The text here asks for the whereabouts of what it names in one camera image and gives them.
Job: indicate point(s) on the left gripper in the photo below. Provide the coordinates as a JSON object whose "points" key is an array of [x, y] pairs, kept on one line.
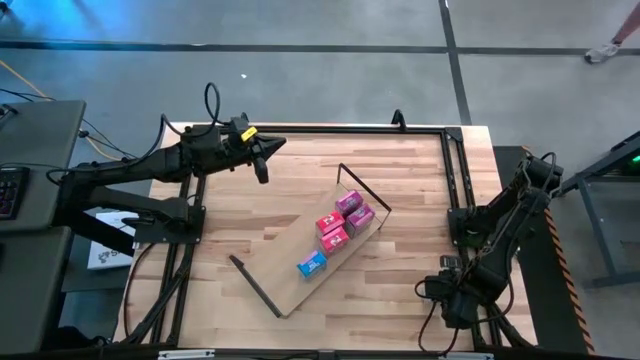
{"points": [[235, 150]]}

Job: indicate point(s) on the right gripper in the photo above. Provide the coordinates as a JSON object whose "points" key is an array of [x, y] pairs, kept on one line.
{"points": [[460, 310]]}

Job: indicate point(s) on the purple cereal box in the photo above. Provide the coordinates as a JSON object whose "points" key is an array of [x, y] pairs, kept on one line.
{"points": [[348, 201], [361, 219]]}

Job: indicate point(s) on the red cereal box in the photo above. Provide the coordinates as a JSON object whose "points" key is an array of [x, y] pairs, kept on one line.
{"points": [[330, 222], [336, 241]]}

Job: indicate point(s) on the blue cereal box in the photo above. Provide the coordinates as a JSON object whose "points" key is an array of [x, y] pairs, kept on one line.
{"points": [[312, 264]]}

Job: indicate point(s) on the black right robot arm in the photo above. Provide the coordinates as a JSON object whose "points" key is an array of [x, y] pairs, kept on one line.
{"points": [[505, 225]]}

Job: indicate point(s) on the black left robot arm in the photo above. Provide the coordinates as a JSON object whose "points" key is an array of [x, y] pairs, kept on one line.
{"points": [[125, 172]]}

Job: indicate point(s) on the black table clamp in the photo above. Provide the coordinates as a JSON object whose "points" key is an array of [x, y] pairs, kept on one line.
{"points": [[398, 121], [244, 116]]}

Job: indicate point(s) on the black mat with striped edge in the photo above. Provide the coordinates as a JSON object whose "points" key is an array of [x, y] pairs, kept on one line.
{"points": [[540, 310]]}

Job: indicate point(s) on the grey metal cart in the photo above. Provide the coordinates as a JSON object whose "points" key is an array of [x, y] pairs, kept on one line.
{"points": [[600, 225]]}

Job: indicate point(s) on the white printed paper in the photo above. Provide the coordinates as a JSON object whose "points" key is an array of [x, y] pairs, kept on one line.
{"points": [[107, 255]]}

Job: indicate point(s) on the black metal bar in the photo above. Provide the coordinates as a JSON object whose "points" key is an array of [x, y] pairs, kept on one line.
{"points": [[85, 227]]}

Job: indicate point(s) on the grey desk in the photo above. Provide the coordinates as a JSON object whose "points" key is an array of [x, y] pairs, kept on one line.
{"points": [[30, 290], [40, 150]]}

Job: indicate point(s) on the black keyboard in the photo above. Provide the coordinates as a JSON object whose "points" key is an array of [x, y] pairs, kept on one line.
{"points": [[12, 192]]}

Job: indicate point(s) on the person's white shoe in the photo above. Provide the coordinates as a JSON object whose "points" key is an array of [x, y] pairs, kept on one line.
{"points": [[601, 52]]}

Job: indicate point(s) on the person's leg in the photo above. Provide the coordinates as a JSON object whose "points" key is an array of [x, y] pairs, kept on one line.
{"points": [[629, 22]]}

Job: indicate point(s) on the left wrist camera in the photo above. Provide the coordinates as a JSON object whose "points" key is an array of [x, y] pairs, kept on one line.
{"points": [[237, 125]]}

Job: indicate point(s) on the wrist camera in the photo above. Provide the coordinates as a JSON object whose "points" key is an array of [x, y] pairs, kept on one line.
{"points": [[237, 125], [451, 263]]}

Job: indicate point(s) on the silver metal bracket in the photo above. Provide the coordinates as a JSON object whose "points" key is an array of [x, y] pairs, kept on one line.
{"points": [[186, 355], [465, 356]]}

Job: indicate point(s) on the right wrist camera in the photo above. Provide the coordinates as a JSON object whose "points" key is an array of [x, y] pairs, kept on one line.
{"points": [[451, 263]]}

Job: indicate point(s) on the black aluminium table frame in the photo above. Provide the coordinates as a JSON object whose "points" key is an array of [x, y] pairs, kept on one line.
{"points": [[350, 129]]}

